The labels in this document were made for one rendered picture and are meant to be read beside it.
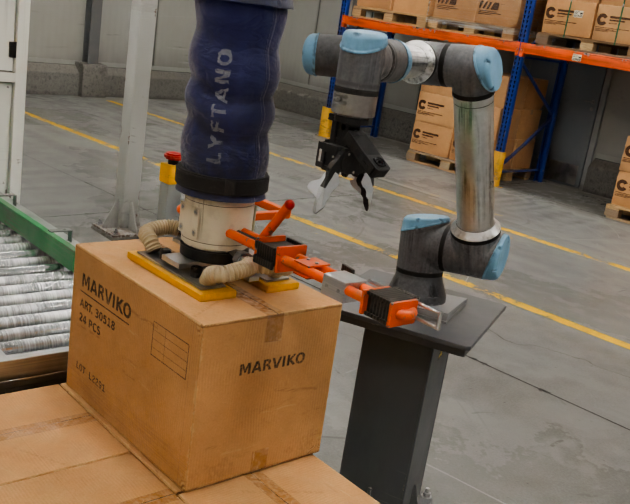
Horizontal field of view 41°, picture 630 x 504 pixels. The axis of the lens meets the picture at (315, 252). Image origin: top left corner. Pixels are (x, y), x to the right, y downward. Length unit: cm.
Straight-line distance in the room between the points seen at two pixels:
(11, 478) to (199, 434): 42
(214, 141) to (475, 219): 91
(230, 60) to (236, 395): 74
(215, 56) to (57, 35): 1039
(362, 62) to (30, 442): 117
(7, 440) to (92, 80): 1042
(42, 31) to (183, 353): 1049
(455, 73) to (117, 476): 132
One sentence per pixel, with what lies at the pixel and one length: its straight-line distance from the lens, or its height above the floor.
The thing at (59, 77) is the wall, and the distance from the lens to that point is 1222.
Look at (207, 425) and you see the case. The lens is 192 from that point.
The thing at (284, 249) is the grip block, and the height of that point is 110.
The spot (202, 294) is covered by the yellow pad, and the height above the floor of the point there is 96.
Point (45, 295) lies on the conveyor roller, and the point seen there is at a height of 54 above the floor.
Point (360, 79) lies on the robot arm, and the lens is 169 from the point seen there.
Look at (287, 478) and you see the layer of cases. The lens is 208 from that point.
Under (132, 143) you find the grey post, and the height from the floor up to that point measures 61.
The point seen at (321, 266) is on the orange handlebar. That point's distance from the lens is 181.
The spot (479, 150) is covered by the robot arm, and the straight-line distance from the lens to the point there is 243.
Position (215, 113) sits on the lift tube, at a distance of 194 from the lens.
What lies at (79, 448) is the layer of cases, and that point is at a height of 54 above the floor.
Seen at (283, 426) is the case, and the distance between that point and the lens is 207.
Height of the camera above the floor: 161
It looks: 16 degrees down
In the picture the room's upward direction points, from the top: 9 degrees clockwise
